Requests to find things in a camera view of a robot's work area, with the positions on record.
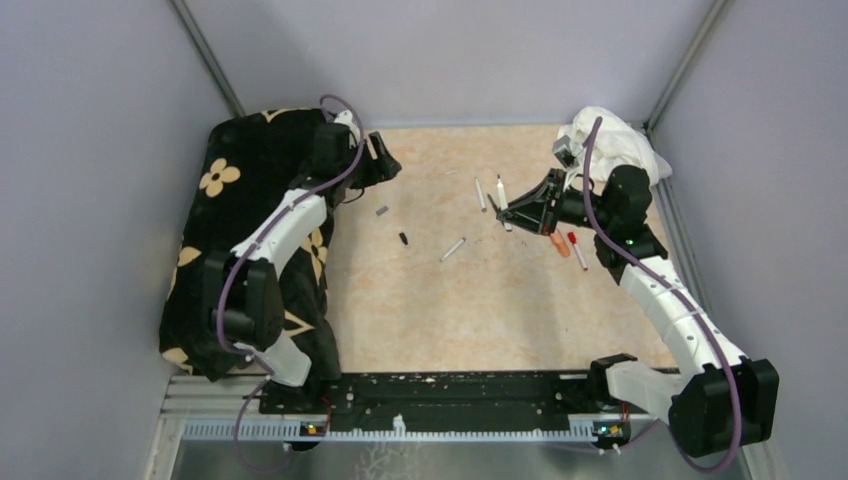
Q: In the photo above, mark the white red-cap marker pen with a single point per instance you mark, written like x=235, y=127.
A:
x=578, y=251

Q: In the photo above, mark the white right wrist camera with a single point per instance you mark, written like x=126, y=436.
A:
x=567, y=152

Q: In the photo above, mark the aluminium corner post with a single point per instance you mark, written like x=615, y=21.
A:
x=209, y=60
x=717, y=11

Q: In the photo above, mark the thin black pen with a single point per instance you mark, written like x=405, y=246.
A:
x=494, y=205

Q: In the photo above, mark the aluminium corner post right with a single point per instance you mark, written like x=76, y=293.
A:
x=717, y=11

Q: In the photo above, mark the white purple-tip marker pen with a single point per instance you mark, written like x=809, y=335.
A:
x=502, y=201

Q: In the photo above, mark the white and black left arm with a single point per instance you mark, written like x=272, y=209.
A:
x=242, y=298

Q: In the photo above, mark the black floral blanket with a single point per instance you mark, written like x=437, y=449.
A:
x=248, y=166

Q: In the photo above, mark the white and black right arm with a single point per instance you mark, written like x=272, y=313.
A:
x=720, y=399

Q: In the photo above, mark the aluminium corner post left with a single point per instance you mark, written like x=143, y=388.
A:
x=209, y=60

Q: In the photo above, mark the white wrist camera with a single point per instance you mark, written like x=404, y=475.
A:
x=347, y=118
x=567, y=152

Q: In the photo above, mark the orange highlighter pen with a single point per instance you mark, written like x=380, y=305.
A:
x=560, y=244

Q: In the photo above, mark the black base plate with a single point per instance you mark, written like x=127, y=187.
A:
x=464, y=401

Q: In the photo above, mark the white crumpled cloth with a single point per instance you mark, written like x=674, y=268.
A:
x=616, y=144

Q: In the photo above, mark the slotted cable duct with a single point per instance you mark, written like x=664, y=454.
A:
x=302, y=431

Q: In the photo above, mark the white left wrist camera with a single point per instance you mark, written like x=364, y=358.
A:
x=347, y=118

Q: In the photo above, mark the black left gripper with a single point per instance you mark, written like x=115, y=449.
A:
x=378, y=159

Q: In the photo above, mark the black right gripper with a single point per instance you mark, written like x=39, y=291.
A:
x=535, y=209

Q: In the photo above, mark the white marker pen lower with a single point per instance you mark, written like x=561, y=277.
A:
x=458, y=244

